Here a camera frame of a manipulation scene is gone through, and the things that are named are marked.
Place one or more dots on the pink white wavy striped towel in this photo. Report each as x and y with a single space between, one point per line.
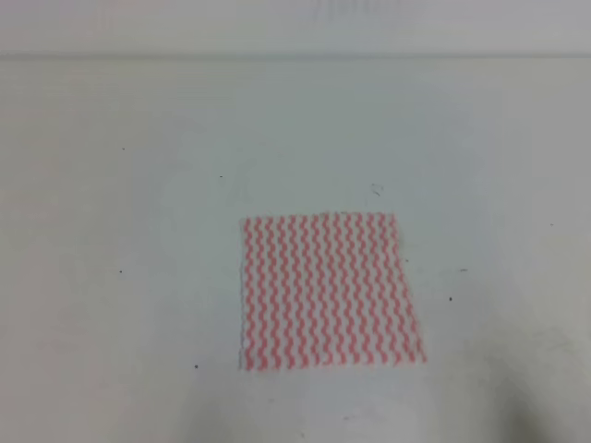
325 289

